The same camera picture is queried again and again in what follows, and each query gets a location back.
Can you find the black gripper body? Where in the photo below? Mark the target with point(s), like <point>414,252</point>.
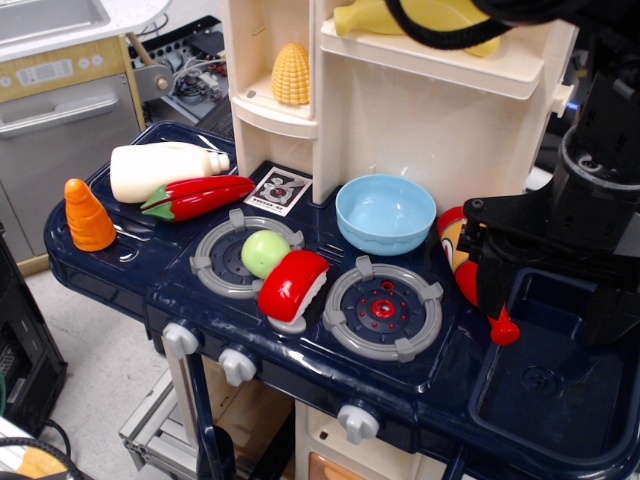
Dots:
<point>568,219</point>

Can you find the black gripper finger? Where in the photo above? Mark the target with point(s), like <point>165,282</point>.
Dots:
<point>498,265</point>
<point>613,309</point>

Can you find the orange toy carrot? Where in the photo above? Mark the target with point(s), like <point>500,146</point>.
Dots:
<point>90,226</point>

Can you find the light blue plastic bowl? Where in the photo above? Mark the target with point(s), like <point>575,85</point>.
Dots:
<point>384,215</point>

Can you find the red toy ketchup bottle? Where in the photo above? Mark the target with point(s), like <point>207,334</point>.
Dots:
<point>449,228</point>

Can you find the grey right stove burner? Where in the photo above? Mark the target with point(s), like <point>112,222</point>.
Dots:
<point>383,312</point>

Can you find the grey stove burner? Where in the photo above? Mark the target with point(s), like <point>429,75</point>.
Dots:
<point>383,312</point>
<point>217,260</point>

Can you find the grey right stove knob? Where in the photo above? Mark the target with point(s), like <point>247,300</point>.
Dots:
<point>358,423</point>

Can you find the grey stove knob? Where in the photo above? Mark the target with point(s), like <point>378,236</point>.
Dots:
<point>179,341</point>
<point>238,367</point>
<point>358,423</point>

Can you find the red toy sushi piece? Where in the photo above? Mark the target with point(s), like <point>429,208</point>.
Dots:
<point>291,286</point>

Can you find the black white sticker label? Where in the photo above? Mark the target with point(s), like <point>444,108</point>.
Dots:
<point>278,191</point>

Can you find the green toy apple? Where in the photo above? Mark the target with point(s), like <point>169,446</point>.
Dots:
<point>262,251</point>

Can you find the navy blue toy kitchen counter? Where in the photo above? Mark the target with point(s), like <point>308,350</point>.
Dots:
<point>548,406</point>

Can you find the cream toy kitchen shelf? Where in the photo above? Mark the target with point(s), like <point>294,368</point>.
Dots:
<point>459,124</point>

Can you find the grey middle stove knob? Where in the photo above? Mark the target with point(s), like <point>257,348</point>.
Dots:
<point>238,367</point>

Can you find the grey left stove burner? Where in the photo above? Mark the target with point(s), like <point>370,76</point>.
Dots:
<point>217,260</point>

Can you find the yellow toy banana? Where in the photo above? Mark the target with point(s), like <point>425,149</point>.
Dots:
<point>371,23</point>

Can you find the yellow toy corn cob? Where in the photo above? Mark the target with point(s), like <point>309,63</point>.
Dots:
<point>290,76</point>

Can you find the red toy chili pepper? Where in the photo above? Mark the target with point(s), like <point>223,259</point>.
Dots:
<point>186,199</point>

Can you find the grey left stove knob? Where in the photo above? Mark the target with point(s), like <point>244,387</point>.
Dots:
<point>179,341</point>

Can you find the white toy bottle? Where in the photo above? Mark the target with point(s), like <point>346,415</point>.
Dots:
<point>137,171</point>

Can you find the black computer case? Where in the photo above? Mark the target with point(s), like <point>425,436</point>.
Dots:
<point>33,371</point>

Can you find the black electronics box with wires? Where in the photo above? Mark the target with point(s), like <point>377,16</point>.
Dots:
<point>182,76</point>

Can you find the aluminium extrusion frame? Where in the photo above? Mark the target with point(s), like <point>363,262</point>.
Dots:
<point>161,432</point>

